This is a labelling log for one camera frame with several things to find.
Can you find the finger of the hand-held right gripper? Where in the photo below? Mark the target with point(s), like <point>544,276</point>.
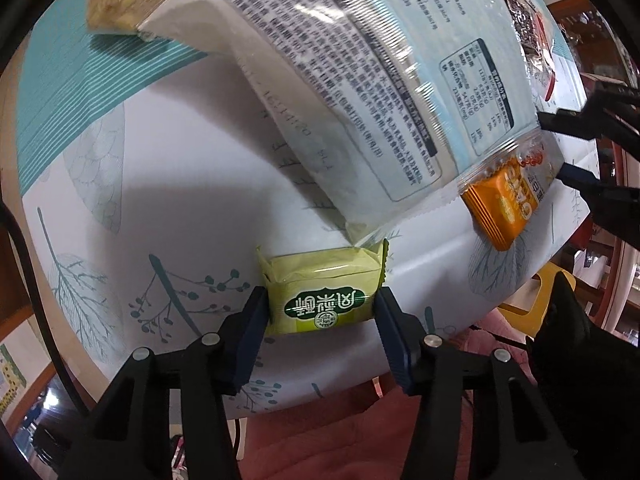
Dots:
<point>600,195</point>
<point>590,120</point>

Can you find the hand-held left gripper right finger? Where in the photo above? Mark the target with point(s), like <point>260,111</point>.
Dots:
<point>392,340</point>

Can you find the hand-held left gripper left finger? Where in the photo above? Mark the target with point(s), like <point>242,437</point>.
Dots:
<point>252,340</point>

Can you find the green snack packet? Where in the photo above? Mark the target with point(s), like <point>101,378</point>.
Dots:
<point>320,290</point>

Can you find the orange snack packet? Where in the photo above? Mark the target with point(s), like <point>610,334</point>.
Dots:
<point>505,200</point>

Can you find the red brown snack packet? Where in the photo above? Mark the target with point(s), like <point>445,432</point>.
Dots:
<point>525,20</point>

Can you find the pale blue snack bag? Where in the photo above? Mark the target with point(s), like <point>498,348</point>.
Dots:
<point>350,85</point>

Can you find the low wooden cabinet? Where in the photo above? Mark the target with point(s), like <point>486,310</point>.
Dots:
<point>590,25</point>

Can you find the yellow wooden stool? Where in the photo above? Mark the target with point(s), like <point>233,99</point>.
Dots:
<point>530,300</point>

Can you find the colourful wall poster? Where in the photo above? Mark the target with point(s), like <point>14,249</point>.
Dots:
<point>7,380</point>

